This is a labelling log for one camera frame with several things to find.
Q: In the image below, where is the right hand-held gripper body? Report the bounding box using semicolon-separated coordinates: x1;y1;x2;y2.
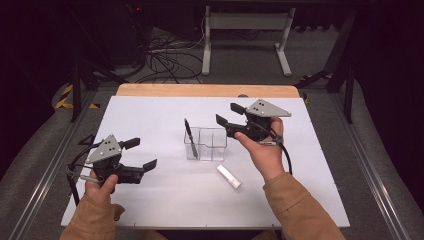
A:
225;98;293;144

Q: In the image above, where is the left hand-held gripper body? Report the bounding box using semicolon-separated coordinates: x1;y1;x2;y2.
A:
85;134;147;195

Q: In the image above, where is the person's left hand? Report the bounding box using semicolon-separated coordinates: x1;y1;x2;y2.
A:
84;169;120;205

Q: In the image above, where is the person's right hand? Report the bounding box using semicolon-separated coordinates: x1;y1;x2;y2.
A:
234;116;286;183

